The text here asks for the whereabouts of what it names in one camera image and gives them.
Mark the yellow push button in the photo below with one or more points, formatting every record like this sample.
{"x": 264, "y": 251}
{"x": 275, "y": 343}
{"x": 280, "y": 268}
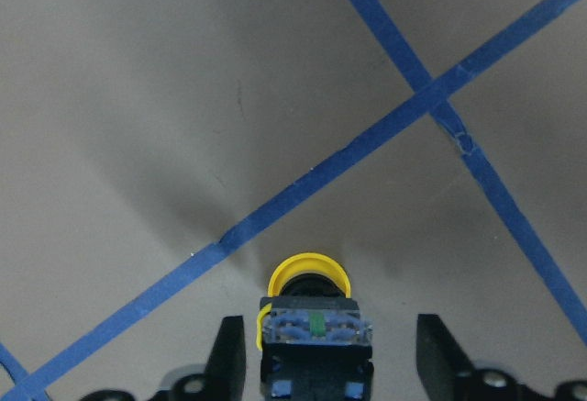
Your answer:
{"x": 314, "y": 342}

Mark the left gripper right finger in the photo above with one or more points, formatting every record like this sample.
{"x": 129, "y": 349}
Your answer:
{"x": 443, "y": 367}

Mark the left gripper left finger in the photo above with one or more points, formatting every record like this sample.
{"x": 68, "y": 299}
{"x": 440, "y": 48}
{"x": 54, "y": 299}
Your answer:
{"x": 225, "y": 370}

